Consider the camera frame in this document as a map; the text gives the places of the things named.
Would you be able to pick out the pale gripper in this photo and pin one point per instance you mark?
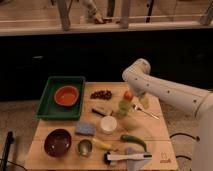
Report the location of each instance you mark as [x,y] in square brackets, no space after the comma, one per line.
[144,100]

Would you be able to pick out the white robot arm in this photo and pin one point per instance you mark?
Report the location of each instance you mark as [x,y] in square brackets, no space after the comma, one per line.
[192,100]

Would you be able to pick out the green plastic cup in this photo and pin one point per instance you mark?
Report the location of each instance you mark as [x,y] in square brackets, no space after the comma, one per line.
[124,107]

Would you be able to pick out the white paper cup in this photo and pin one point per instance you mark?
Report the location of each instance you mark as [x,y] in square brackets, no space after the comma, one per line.
[108,124]

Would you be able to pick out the small metal cup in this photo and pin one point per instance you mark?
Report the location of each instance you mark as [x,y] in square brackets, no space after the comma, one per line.
[85,147]

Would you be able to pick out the green chili pepper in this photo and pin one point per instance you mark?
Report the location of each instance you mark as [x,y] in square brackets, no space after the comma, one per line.
[133,139]

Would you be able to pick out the dark grape bunch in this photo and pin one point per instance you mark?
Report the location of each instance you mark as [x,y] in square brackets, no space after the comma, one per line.
[102,94]

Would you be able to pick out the black and white eraser block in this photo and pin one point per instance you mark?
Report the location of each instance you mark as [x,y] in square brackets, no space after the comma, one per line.
[101,111]

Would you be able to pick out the yellow banana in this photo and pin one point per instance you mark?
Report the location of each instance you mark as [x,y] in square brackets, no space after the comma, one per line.
[103,145]

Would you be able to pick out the grey cloth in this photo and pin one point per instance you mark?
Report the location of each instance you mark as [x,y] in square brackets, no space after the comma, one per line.
[136,165]

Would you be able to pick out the blue sponge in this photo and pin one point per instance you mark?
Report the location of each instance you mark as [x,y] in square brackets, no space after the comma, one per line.
[83,128]

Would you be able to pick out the orange bowl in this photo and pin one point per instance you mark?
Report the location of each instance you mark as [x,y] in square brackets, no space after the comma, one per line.
[66,96]

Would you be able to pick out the green plastic tray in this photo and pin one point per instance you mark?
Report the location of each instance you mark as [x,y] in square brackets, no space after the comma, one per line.
[49,109]

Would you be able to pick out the dark brown bowl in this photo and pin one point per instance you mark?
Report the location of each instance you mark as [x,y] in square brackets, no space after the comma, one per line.
[57,143]

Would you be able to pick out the black stand left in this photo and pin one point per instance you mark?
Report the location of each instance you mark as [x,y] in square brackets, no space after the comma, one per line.
[9,140]

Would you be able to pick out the white handled brush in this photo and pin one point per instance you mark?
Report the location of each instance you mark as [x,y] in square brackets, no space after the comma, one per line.
[108,157]

